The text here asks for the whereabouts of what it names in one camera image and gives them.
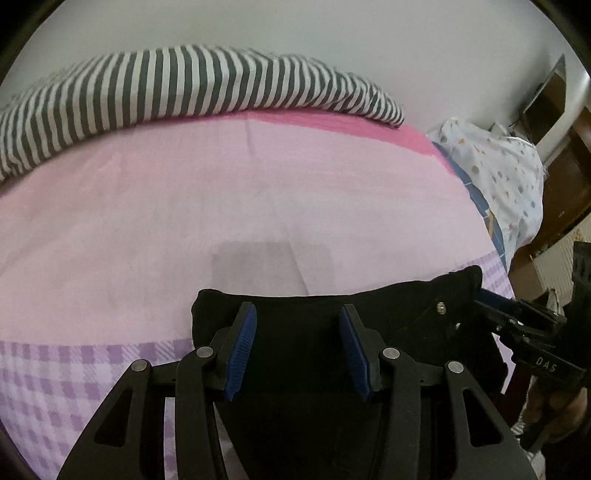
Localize black pants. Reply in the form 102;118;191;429
191;266;506;479

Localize person's right hand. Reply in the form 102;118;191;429
522;377;589;442

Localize white dotted pillow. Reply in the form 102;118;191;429
428;119;546;267

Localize pink purple bed sheet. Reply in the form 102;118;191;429
1;112;513;479

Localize striped grey white blanket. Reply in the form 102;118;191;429
1;45;405;181

